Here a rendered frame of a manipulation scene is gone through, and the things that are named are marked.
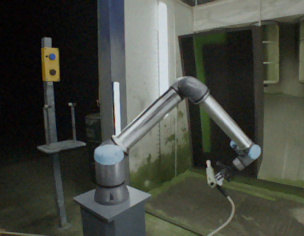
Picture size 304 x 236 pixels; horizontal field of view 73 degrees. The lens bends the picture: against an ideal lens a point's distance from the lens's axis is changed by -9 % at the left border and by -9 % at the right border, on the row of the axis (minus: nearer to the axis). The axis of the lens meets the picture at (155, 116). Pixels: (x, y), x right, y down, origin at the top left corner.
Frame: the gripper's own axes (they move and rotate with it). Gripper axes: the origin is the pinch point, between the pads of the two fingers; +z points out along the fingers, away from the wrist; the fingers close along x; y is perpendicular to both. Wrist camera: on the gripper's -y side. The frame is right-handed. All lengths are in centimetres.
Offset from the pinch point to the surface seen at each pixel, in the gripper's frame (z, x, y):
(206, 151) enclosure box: 1, 78, -1
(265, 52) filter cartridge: -123, 115, -35
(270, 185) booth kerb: -27, 88, 80
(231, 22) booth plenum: -121, 128, -89
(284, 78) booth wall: -127, 141, 8
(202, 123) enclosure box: -16, 71, -28
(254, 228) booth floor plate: 4, 15, 62
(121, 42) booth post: -13, 40, -135
